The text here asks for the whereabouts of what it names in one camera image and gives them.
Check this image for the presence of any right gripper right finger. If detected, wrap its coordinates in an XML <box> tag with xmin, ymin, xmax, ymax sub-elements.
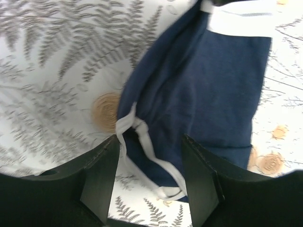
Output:
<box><xmin>181</xmin><ymin>135</ymin><xmax>303</xmax><ymax>227</ymax></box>

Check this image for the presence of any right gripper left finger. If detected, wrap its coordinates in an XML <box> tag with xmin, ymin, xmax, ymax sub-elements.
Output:
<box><xmin>0</xmin><ymin>136</ymin><xmax>120</xmax><ymax>227</ymax></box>

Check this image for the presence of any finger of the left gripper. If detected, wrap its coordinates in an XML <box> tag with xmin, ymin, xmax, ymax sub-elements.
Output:
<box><xmin>212</xmin><ymin>0</ymin><xmax>232</xmax><ymax>6</ymax></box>

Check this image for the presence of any navy white-trimmed underwear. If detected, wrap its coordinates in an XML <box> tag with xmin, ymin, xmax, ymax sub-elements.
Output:
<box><xmin>116</xmin><ymin>0</ymin><xmax>276</xmax><ymax>201</ymax></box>

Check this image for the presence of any floral table mat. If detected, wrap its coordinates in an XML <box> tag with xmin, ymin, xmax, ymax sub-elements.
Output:
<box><xmin>0</xmin><ymin>0</ymin><xmax>303</xmax><ymax>227</ymax></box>

